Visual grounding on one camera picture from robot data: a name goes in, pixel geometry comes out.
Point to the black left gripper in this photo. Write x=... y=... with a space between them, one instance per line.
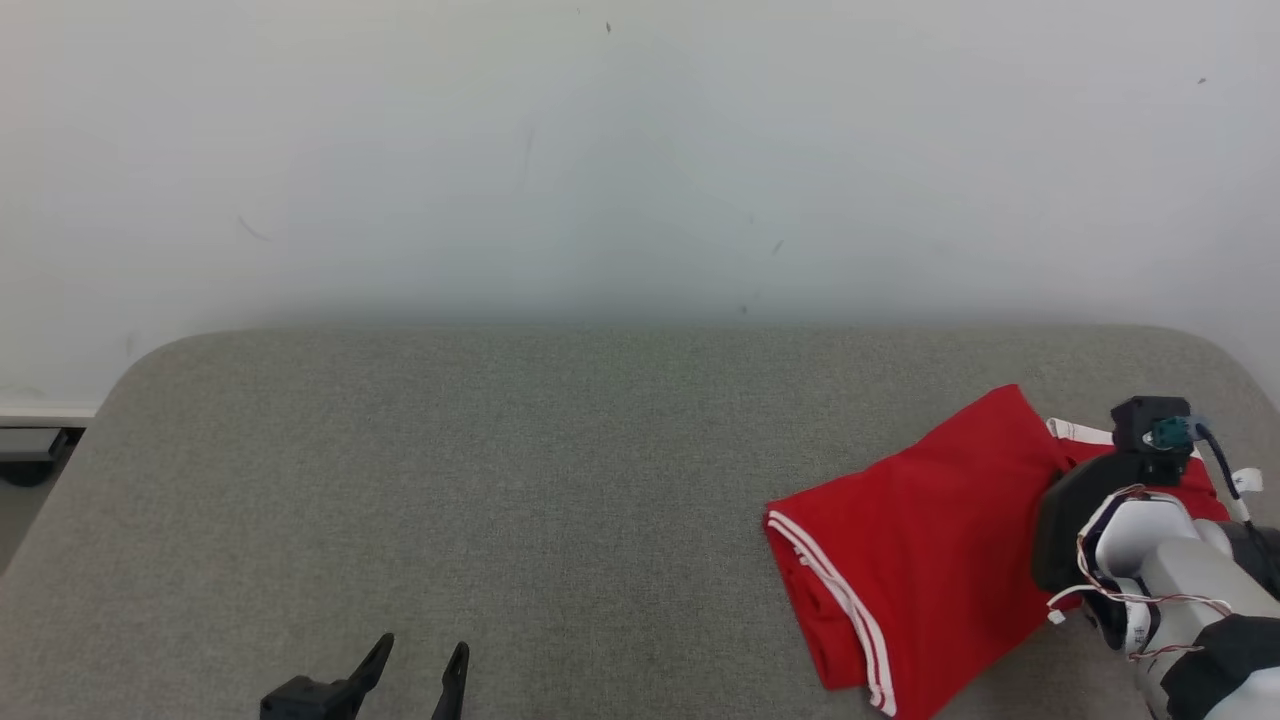
x=305 y=700

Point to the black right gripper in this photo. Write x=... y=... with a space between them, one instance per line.
x=1060 y=520

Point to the red shorts white trim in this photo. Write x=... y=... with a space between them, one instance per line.
x=1075 y=432

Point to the red Bulls 23 jersey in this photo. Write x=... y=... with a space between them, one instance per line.
x=930 y=540

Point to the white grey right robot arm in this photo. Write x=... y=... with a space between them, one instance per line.
x=1180 y=580

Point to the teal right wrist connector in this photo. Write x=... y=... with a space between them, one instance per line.
x=1170 y=432

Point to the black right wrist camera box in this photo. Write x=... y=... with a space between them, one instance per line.
x=1135 y=415

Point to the white wall baseboard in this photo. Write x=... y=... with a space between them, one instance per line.
x=40 y=415

